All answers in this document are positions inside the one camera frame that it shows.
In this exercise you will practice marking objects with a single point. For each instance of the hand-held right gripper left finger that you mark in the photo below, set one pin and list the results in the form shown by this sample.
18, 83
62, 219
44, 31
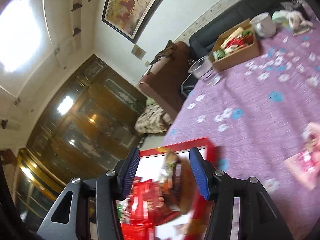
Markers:
128, 175

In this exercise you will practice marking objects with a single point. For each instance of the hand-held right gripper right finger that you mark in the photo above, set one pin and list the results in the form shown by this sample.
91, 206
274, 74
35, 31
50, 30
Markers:
200, 175

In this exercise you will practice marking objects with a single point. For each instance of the brown snack packet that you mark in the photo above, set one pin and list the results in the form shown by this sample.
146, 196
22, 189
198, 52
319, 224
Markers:
175, 180

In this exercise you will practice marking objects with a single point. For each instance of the red box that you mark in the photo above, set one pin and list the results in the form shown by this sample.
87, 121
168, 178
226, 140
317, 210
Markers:
212, 152

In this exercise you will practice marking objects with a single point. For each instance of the large red snack packet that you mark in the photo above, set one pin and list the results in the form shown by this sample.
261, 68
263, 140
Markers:
142, 205

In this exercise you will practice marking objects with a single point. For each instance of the green snack packet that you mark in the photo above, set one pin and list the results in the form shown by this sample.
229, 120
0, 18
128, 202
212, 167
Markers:
123, 212

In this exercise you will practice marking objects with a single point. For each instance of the patterned cushion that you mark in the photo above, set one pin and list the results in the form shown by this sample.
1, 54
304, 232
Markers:
152, 120

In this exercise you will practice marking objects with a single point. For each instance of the dark wooden glass cabinet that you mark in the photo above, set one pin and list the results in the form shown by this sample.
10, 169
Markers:
87, 120

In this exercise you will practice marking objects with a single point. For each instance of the purple floral tablecloth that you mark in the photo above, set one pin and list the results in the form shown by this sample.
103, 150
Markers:
250, 110

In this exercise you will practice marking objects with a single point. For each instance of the black chair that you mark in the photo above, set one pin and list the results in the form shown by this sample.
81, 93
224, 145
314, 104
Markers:
186, 86

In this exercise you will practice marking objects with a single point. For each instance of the brown armchair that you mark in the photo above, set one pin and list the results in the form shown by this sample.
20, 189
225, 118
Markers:
167, 85

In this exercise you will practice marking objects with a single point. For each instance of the clear plastic lid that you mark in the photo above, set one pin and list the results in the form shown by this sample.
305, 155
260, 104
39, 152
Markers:
214, 80

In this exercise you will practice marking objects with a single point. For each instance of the golden framed cabinet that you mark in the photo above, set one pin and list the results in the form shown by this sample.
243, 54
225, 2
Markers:
32, 180

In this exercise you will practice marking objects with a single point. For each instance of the pink striped snack packet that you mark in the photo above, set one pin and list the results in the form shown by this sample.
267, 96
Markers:
302, 167

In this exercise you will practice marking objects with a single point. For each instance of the clear plastic container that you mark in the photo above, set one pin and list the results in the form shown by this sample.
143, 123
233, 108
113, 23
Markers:
201, 67

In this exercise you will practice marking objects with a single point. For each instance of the white pink snack packet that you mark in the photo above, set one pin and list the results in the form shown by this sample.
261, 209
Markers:
312, 135

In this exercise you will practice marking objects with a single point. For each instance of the cardboard box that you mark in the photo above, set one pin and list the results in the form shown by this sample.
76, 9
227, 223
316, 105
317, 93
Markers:
237, 58

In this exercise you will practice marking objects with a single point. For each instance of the brown cloth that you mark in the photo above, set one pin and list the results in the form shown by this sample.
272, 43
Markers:
166, 51

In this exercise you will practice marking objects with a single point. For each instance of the pile of assorted snack packets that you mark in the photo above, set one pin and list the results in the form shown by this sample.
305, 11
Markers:
233, 42

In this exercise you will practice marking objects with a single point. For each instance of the dark sofa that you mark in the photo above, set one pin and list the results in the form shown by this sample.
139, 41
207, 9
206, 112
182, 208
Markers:
225, 20

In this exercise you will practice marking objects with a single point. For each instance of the white pot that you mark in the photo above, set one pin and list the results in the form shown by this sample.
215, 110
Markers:
263, 26

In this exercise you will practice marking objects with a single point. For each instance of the framed painting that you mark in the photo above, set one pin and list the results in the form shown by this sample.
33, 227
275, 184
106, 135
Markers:
132, 5

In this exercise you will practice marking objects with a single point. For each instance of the crumpled plastic bags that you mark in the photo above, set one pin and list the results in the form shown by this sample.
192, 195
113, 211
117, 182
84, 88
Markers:
292, 20

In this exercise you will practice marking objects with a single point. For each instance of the ceiling light panel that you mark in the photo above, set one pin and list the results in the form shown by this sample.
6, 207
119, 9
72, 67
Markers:
17, 32

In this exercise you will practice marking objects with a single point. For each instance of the clear plastic bag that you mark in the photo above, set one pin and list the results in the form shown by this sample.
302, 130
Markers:
291, 3

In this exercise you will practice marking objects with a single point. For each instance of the small wall plate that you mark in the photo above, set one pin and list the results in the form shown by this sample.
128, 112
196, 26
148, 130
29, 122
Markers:
138, 52

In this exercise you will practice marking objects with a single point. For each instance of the small wooden wall bracket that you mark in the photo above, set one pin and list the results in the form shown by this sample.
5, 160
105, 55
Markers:
77, 32
76, 6

